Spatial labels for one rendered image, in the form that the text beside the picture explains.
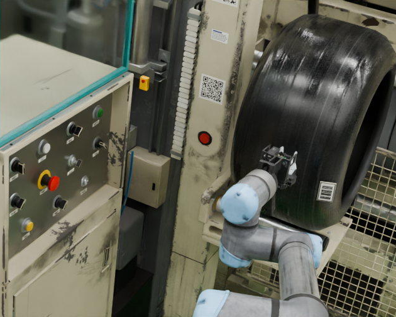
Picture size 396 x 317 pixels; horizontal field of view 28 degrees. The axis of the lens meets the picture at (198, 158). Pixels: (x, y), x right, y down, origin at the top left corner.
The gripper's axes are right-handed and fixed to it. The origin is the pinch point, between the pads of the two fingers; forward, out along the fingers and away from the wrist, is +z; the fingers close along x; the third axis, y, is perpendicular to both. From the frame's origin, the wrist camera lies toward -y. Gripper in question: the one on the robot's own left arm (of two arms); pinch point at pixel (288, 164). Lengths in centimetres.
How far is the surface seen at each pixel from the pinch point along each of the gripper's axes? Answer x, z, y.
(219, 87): 30.1, 21.1, 5.5
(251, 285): 26, 90, -97
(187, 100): 39.8, 23.1, -2.0
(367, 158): -11.2, 46.3, -10.3
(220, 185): 23.4, 20.7, -23.1
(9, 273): 51, -41, -35
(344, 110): -8.4, 6.5, 15.7
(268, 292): 18, 92, -97
